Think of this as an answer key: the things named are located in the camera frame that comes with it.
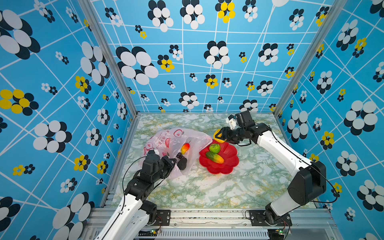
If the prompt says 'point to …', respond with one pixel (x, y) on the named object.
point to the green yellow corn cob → (215, 157)
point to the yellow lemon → (217, 139)
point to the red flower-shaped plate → (228, 152)
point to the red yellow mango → (185, 148)
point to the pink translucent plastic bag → (170, 141)
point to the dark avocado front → (182, 163)
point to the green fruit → (214, 148)
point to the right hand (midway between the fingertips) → (219, 137)
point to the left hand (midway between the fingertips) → (178, 158)
